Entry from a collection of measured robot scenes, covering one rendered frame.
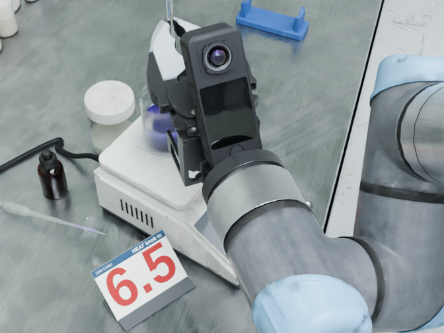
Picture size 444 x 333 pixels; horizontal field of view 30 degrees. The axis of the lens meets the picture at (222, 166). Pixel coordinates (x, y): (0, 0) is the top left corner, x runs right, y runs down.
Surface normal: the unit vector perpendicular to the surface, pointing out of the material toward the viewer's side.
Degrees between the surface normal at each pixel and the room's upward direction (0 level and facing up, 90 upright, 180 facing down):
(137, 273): 40
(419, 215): 45
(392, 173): 50
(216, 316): 0
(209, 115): 61
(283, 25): 0
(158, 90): 1
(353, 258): 27
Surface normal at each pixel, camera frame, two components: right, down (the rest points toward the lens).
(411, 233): 0.01, 0.07
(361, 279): 0.54, -0.25
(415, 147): -0.93, 0.32
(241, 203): -0.42, -0.47
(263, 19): 0.00, -0.65
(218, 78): 0.28, 0.32
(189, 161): 0.34, 0.71
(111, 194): -0.57, 0.62
